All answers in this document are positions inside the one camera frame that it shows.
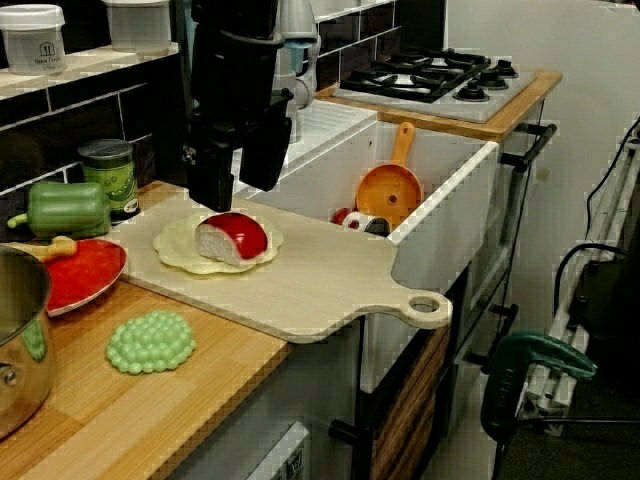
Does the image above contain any wooden stove countertop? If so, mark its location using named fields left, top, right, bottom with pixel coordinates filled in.
left=314, top=67, right=564, bottom=142

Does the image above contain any light tiled shelf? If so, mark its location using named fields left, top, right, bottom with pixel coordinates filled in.
left=0, top=42, right=181, bottom=101

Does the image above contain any steel cooking pot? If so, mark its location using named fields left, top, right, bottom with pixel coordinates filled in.
left=0, top=243, right=57, bottom=441

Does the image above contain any dark box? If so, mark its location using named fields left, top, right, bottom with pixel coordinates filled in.
left=569, top=257, right=640, bottom=366

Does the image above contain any red white sushi toy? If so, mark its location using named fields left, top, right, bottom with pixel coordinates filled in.
left=194, top=211, right=269, bottom=261

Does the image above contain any orange toy pan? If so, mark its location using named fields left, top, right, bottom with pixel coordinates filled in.
left=355, top=121, right=425, bottom=232

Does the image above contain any toy chicken drumstick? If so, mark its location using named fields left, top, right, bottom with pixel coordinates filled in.
left=2, top=235, right=79, bottom=264

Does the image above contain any black drawer handle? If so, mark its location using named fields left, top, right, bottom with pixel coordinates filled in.
left=467, top=303, right=520, bottom=374

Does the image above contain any thin black floor cable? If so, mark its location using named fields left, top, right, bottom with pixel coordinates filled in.
left=492, top=415, right=640, bottom=480

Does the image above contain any green pea can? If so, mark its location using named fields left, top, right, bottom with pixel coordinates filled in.
left=77, top=138, right=140, bottom=226

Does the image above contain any black cabinet handle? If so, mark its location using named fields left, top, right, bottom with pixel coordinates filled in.
left=328, top=418, right=374, bottom=480

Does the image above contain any red plate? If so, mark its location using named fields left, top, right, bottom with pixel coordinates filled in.
left=42, top=238, right=129, bottom=318

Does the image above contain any white metal frame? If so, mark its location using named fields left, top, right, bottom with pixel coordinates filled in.
left=519, top=117, right=640, bottom=436

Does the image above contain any dark vertical post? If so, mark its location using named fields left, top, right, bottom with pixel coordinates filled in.
left=149, top=0, right=201, bottom=189

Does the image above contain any grey dispenser panel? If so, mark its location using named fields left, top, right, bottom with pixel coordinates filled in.
left=257, top=422, right=312, bottom=480

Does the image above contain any grey toy faucet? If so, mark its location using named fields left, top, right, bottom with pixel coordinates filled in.
left=272, top=0, right=324, bottom=144

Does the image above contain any white printed storage jar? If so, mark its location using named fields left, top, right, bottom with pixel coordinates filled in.
left=0, top=3, right=67, bottom=76

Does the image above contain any thick black cable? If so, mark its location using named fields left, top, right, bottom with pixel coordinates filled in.
left=553, top=242, right=626, bottom=321

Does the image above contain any cream flower-shaped plate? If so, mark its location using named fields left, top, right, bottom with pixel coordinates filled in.
left=153, top=209, right=286, bottom=275

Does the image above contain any green toy bell pepper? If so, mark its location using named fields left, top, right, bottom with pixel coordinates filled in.
left=6, top=181, right=113, bottom=239

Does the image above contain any striped wooden cabinet door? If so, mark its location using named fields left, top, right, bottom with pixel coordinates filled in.
left=372, top=324, right=451, bottom=480

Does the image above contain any white toy sink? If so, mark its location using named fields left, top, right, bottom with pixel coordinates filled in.
left=232, top=97, right=501, bottom=396

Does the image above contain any grey black toy stove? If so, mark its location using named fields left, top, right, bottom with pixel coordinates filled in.
left=332, top=47, right=537, bottom=124

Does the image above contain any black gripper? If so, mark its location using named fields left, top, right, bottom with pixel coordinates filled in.
left=182, top=29, right=295, bottom=212

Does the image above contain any green toy grape bunch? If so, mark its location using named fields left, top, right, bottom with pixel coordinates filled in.
left=105, top=309, right=197, bottom=375

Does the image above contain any light wooden cutting board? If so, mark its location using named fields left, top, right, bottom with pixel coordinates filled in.
left=107, top=192, right=454, bottom=346

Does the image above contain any black oven bar handle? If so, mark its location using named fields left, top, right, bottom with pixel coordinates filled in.
left=499, top=122, right=559, bottom=174

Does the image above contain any red white tomato can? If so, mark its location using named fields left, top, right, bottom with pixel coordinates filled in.
left=332, top=207, right=392, bottom=237

